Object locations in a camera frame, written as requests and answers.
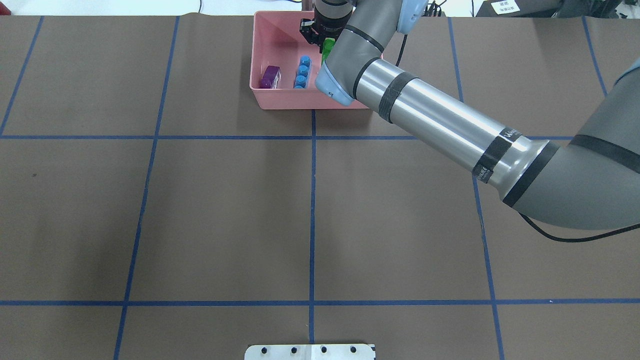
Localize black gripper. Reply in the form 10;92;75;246
299;0;354;54

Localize green block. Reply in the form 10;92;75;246
320;38;336;64

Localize long blue block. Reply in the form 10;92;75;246
294;55;313;89

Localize purple block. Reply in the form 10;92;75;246
258;64;282;89

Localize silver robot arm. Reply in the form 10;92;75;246
311;0;640;230

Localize pink plastic box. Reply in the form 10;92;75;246
249;11;346;110

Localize red bottle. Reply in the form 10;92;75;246
0;0;12;16

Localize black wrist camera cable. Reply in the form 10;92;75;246
517;212;640;244

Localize white camera stand post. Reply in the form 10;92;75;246
244;343;377;360

